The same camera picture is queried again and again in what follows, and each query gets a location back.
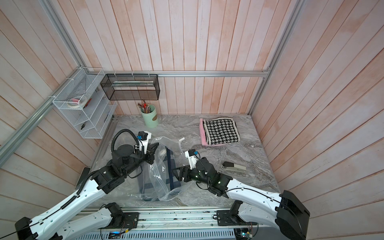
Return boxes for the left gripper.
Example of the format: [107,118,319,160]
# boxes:
[122,141,159,176]

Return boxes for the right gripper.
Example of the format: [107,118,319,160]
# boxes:
[172,164,213,187]

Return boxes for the dark blue blanket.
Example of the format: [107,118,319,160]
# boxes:
[139,147,182,201]

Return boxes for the clear plastic vacuum bag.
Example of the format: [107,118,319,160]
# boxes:
[103,137,192,202]

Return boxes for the pink fleece blanket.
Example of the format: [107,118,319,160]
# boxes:
[199,119,226,147]

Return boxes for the black white houndstooth knit blanket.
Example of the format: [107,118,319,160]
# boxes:
[203,117,241,145]

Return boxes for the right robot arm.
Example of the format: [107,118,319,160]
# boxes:
[172,158,310,240]

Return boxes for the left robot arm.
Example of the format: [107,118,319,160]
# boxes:
[15,143,159,240]

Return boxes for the grey black stapler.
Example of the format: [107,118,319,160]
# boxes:
[221,162,247,173]

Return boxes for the mint green pencil cup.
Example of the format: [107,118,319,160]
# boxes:
[141,104,159,128]

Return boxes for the coloured pencils in cup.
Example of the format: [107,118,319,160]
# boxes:
[138,100,151,114]

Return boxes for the tape roll on shelf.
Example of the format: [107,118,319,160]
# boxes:
[67,96,88,109]

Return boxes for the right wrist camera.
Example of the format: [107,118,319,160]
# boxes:
[185,149,199,170]

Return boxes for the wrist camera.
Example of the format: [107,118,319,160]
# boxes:
[137,131,152,154]
[185,149,199,170]

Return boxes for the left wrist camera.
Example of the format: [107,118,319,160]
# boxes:
[137,131,152,154]

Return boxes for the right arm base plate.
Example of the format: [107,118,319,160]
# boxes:
[213,210,257,226]

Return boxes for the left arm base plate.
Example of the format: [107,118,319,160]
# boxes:
[109,212,140,230]

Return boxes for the white wire mesh shelf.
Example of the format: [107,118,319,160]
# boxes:
[53,68,117,139]

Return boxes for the black mesh wall basket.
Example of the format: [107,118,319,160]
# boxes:
[101,74,161,101]

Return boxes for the aluminium frame rail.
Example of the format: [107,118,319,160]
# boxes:
[85,68,269,78]

